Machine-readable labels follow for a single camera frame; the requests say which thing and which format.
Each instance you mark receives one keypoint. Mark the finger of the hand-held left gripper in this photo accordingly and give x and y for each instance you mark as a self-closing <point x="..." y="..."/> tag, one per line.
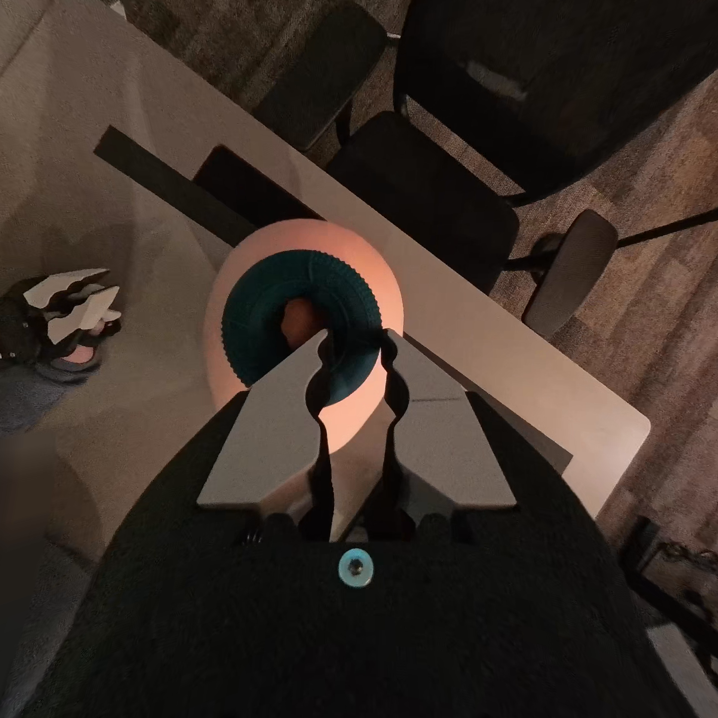
<point x="78" y="317"/>
<point x="56" y="289"/>

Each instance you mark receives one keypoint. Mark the dark metal frame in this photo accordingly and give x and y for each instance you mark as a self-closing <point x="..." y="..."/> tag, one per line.
<point x="667" y="583"/>

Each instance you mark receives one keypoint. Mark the person's left hand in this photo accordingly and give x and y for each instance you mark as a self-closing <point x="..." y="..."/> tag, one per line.
<point x="78" y="354"/>

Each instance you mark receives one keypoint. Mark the dark teal rubber toy tire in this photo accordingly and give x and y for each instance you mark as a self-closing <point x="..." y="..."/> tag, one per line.
<point x="252" y="314"/>

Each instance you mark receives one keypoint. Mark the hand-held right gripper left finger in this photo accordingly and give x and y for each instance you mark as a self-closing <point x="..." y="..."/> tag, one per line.
<point x="263" y="443"/>

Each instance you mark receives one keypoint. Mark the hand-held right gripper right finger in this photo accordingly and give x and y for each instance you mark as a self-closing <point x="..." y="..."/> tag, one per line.
<point x="449" y="449"/>

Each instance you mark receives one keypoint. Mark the pink round plastic piece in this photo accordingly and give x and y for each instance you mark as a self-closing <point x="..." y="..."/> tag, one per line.
<point x="364" y="269"/>

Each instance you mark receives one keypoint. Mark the long black flat strip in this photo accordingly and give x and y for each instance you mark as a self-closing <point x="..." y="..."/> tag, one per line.
<point x="157" y="168"/>

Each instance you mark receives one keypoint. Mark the black flat rectangular pad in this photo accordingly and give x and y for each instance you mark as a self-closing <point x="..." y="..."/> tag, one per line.
<point x="241" y="179"/>

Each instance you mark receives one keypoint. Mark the person's left forearm blue sleeve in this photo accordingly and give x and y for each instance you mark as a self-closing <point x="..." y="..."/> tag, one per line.
<point x="33" y="392"/>

